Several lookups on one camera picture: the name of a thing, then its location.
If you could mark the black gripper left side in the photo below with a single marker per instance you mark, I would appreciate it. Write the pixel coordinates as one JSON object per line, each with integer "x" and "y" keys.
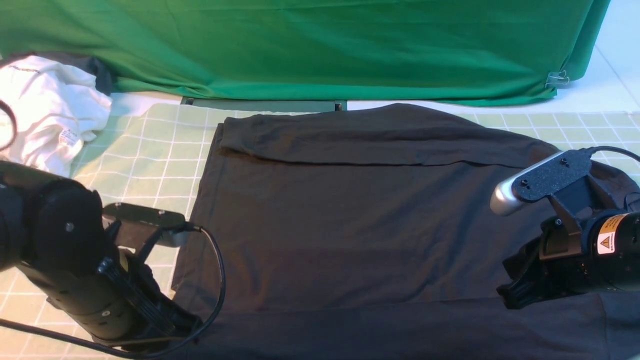
{"x": 141, "y": 317}

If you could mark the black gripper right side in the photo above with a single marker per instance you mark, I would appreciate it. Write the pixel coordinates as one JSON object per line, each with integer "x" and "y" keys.
{"x": 544, "y": 269}

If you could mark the dark gray long-sleeve shirt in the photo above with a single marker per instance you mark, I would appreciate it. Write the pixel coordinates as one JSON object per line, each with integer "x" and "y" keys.
{"x": 368, "y": 235}

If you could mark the crumpled white shirt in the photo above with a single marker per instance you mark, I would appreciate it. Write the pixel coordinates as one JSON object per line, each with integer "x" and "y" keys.
{"x": 49, "y": 111}

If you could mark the dark garment behind white shirt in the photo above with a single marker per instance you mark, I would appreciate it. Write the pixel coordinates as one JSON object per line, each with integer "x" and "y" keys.
{"x": 87, "y": 63}

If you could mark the metal binder clip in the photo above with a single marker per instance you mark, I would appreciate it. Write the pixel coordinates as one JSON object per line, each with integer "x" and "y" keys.
{"x": 557, "y": 79}

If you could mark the green backdrop cloth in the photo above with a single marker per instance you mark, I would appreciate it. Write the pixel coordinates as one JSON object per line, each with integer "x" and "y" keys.
{"x": 480, "y": 53}

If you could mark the dark green base bar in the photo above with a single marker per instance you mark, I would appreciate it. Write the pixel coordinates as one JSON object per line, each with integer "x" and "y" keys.
{"x": 273, "y": 106}

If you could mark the silver wrist camera right side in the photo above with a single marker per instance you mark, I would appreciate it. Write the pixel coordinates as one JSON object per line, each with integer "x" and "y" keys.
{"x": 563, "y": 176}

